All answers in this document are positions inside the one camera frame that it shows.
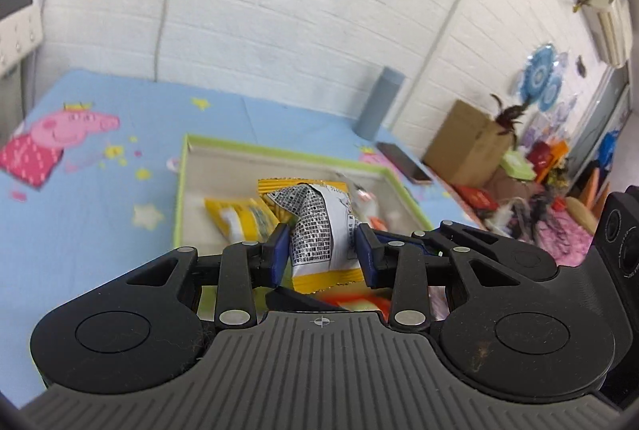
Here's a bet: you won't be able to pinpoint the small light green box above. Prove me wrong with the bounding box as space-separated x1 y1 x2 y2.
500 149 538 182

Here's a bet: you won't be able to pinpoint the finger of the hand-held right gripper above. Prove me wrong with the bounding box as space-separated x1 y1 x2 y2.
373 220 506 257

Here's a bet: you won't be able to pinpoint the small orange box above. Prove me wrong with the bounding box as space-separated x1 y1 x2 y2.
549 140 571 167

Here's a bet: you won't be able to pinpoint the tan woven basket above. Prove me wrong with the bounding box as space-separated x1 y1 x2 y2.
564 197 600 233

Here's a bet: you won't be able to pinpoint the black smartphone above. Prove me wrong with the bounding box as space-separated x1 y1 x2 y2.
376 141 433 186

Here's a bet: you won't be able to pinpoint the white air conditioner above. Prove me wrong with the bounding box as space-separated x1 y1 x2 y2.
578 0 634 67

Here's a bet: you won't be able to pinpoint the yellow silver snack packet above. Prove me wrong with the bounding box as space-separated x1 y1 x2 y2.
257 179 366 295

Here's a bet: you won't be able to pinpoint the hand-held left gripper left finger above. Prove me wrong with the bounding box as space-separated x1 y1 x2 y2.
127 224 291 330

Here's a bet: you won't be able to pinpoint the orange cones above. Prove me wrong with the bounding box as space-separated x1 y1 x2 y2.
580 169 613 212

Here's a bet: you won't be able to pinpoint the small red box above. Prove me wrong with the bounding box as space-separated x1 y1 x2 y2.
528 142 555 172

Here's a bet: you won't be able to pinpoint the white monitor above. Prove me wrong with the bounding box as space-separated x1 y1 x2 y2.
0 0 42 77

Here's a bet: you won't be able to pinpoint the white orange snack packet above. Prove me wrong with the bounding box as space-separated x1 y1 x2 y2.
348 189 397 232

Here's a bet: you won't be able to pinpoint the dark feather toy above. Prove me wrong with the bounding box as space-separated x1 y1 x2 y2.
490 92 528 137

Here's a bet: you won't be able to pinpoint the brown cardboard box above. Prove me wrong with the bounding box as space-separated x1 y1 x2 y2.
423 99 518 189

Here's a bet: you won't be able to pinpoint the white power strip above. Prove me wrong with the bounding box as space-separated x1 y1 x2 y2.
485 199 516 232

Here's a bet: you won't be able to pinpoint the white wall conduit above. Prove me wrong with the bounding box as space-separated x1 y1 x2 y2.
389 0 501 132

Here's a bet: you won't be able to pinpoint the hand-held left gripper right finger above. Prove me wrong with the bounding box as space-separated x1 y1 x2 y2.
353 223 504 330

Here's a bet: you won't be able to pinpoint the green cardboard box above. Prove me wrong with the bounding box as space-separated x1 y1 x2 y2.
172 133 434 311

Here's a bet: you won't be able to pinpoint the grey blue cylinder bottle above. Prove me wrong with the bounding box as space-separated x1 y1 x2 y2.
353 66 403 142

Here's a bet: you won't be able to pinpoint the flat red box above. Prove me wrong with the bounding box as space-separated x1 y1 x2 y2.
452 184 501 212

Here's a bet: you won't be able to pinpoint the orange red snack packet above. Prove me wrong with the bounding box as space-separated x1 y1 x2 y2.
317 289 393 312

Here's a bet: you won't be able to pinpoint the blue plastic bag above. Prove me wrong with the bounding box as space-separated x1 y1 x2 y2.
598 130 621 172

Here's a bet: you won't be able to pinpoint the blue paper wall decoration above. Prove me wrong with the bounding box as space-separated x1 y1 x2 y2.
513 42 567 111

